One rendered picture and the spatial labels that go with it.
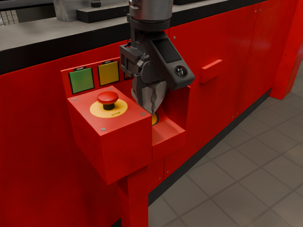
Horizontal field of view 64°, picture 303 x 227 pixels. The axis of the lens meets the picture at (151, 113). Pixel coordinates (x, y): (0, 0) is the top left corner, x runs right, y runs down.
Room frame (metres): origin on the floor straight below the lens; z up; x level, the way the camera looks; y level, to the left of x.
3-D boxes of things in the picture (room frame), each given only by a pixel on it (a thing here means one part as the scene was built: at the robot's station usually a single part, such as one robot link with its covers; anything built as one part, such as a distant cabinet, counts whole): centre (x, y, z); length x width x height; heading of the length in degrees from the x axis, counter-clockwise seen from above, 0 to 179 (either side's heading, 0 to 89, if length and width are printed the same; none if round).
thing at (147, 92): (0.46, 0.03, 0.77); 0.06 x 0.03 x 0.09; 36
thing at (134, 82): (0.44, 0.02, 0.81); 0.05 x 0.02 x 0.09; 126
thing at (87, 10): (0.81, 0.09, 0.89); 0.30 x 0.05 x 0.03; 137
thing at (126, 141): (0.44, 0.05, 0.75); 0.20 x 0.16 x 0.18; 126
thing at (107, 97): (0.40, 0.08, 0.79); 0.04 x 0.04 x 0.04
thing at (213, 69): (1.05, -0.27, 0.59); 0.15 x 0.02 x 0.07; 137
